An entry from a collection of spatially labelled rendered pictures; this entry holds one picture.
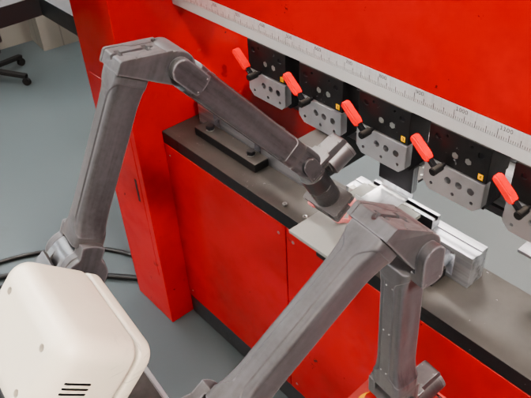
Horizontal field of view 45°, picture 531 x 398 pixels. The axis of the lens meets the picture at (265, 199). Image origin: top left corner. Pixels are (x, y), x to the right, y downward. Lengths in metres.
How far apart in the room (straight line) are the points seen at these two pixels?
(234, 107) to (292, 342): 0.47
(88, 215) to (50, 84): 3.51
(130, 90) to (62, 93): 3.41
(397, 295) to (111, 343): 0.41
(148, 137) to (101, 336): 1.33
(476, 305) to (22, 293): 1.02
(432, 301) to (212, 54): 1.11
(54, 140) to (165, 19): 2.03
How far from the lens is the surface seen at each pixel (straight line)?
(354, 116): 1.50
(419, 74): 1.38
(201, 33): 2.13
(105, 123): 1.04
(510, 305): 1.59
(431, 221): 1.58
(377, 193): 1.63
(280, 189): 1.85
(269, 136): 1.21
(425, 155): 1.40
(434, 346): 1.60
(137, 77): 1.02
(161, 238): 2.39
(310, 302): 0.83
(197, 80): 1.05
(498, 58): 1.26
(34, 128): 4.12
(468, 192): 1.43
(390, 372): 1.12
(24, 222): 3.38
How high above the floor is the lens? 2.01
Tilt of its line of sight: 39 degrees down
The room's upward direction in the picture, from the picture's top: 3 degrees counter-clockwise
